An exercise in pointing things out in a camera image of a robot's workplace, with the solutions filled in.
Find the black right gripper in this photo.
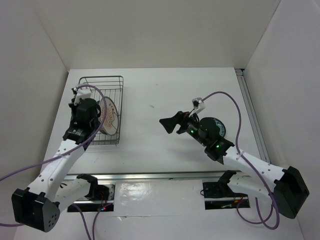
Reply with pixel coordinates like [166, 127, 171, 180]
[159, 108, 208, 146]

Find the orange sunburst plate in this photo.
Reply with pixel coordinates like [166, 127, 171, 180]
[99, 96, 119, 136]

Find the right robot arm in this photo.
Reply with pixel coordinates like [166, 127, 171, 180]
[159, 111, 310, 219]

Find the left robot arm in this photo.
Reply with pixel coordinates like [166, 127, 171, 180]
[11, 98, 101, 233]

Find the blue floral plate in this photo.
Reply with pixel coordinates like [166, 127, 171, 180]
[214, 118, 227, 138]

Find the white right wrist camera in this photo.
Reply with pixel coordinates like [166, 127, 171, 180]
[188, 97, 205, 118]

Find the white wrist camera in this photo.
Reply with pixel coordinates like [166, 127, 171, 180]
[72, 86, 92, 106]
[188, 97, 205, 118]

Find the metal wire dish rack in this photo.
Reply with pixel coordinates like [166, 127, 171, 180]
[78, 75, 124, 146]

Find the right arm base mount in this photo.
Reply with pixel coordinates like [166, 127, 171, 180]
[200, 170, 250, 210]

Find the aluminium frame rail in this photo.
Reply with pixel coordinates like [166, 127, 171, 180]
[235, 68, 270, 163]

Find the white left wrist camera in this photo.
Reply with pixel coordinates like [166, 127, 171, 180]
[72, 86, 92, 106]

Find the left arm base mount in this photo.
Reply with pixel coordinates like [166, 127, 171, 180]
[74, 173, 116, 213]

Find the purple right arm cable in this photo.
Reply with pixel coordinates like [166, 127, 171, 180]
[199, 91, 280, 230]

